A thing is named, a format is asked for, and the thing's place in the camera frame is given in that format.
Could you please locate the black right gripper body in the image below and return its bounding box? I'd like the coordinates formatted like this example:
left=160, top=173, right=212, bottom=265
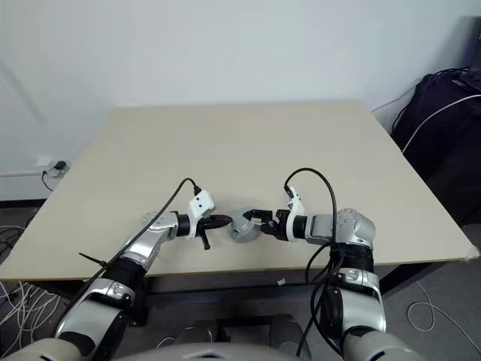
left=275, top=209, right=291, bottom=242

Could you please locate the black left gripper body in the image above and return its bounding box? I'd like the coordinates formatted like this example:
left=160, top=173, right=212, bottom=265
left=195, top=216, right=212, bottom=251

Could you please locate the round motor housing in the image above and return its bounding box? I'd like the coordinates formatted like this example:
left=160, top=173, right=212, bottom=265
left=229, top=221, right=261, bottom=244

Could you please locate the black fabric bag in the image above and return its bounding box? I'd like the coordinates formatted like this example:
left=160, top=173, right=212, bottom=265
left=390, top=73, right=481, bottom=226

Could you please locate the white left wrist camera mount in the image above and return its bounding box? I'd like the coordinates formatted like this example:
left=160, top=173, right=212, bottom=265
left=187, top=190, right=216, bottom=240

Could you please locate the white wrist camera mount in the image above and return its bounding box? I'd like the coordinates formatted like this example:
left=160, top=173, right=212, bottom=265
left=187, top=190, right=216, bottom=240
left=283, top=186, right=307, bottom=242

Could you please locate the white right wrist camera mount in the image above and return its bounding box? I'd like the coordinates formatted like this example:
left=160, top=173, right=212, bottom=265
left=283, top=186, right=307, bottom=242

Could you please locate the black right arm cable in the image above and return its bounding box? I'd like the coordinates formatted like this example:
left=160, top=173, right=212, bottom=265
left=283, top=168, right=340, bottom=358

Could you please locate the black cable tie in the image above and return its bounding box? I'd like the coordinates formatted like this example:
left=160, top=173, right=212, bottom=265
left=78, top=252, right=114, bottom=271

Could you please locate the white looped floor cable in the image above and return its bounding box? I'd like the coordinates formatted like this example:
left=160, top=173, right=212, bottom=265
left=407, top=280, right=481, bottom=335

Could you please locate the thin grey wall cable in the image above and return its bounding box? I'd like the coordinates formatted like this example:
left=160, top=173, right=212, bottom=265
left=371, top=85, right=419, bottom=114

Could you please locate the black adapter cable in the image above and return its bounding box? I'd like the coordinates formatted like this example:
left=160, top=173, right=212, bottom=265
left=41, top=168, right=57, bottom=191

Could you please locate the white cable over bag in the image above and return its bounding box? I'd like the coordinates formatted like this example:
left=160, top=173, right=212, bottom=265
left=401, top=93, right=481, bottom=153

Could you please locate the tangle of white floor cables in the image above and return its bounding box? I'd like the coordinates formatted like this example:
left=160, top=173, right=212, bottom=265
left=0, top=225, right=73, bottom=351

